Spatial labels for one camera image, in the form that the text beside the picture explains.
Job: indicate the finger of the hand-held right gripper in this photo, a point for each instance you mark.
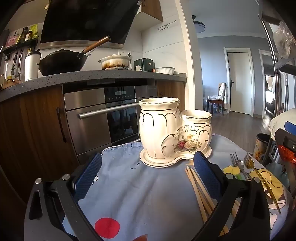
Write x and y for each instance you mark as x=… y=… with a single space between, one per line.
x=290 y=127

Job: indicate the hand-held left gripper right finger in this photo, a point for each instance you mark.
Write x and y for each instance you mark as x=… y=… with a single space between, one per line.
x=205 y=176

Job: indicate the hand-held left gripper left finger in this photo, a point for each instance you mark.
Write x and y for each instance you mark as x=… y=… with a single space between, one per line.
x=89 y=176

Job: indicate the beige chopstick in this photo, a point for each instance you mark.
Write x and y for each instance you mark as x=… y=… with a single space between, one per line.
x=225 y=228
x=200 y=188
x=196 y=197

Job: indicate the silver fork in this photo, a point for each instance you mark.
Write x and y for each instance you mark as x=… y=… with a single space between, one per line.
x=236 y=157
x=233 y=158

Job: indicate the silver spoon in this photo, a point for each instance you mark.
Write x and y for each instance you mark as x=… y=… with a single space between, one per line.
x=241 y=164

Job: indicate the white floral ceramic utensil holder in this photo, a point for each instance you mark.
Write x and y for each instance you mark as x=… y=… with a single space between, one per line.
x=157 y=129

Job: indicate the orange mesh bag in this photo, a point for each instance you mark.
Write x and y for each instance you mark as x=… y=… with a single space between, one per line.
x=285 y=157

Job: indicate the patterned trash bin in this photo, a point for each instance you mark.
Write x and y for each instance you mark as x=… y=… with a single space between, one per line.
x=260 y=148

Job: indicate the grey blue bucket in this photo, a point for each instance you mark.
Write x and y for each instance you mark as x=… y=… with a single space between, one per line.
x=275 y=173

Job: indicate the stainless steel built-in oven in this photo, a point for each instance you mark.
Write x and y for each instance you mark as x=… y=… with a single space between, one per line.
x=92 y=125

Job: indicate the blue cartoon printed cloth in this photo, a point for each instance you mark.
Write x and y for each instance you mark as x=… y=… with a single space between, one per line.
x=148 y=197

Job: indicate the white room door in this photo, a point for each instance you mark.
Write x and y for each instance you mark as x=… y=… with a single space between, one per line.
x=239 y=83

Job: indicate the large wooden cabinet door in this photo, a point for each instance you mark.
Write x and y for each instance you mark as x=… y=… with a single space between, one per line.
x=32 y=139

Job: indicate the metal storage rack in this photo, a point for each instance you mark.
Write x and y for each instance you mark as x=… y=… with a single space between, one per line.
x=270 y=58

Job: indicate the chair with white cloth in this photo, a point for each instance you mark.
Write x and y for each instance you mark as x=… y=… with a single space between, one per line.
x=222 y=92

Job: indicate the clear plastic bag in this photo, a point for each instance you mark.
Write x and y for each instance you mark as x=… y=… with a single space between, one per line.
x=284 y=39

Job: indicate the narrow wooden cabinet door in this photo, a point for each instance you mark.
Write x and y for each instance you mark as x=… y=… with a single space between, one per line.
x=171 y=92

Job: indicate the grey kitchen countertop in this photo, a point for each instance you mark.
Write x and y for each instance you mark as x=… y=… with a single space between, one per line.
x=76 y=77

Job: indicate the white bowl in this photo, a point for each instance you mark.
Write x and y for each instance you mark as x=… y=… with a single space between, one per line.
x=165 y=70

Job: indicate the white clay casserole pot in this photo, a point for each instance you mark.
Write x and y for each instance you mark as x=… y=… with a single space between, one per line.
x=114 y=62

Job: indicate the white thermos bottle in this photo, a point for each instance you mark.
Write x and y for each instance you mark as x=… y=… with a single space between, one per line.
x=32 y=67

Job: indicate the green kitchen appliance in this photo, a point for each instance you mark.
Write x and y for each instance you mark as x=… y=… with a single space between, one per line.
x=144 y=64

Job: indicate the hanging kitchen tools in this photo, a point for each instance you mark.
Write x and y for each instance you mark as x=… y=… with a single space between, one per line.
x=16 y=64

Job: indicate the round ceiling lamp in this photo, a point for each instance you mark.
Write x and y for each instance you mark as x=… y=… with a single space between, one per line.
x=198 y=25

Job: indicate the black range hood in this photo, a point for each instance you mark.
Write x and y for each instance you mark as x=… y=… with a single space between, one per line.
x=87 y=20

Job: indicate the black metal frame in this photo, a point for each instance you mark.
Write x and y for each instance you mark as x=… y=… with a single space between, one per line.
x=272 y=151

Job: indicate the white wall socket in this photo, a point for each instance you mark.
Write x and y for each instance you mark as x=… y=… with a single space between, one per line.
x=124 y=53

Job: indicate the black wall shelf with bottles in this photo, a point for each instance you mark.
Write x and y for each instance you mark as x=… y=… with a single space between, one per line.
x=20 y=42

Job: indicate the wall towel rail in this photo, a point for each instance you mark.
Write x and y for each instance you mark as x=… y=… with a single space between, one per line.
x=166 y=25

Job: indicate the wooden wall cabinet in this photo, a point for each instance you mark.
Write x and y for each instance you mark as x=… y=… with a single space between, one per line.
x=152 y=8

